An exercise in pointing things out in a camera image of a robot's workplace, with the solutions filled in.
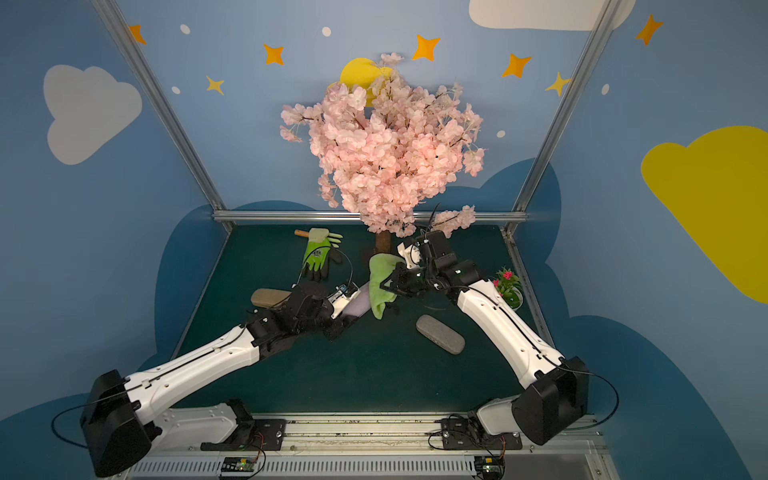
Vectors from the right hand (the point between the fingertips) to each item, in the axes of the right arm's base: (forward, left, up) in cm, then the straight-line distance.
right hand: (384, 283), depth 75 cm
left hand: (-3, +9, -7) cm, 12 cm away
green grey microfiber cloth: (+2, +1, +3) cm, 4 cm away
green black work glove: (+32, +27, -24) cm, 48 cm away
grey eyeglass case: (-3, -17, -23) cm, 28 cm away
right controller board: (-35, -28, -28) cm, 53 cm away
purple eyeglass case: (-3, +6, -5) cm, 9 cm away
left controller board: (-38, +33, -26) cm, 57 cm away
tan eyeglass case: (+6, +38, -21) cm, 44 cm away
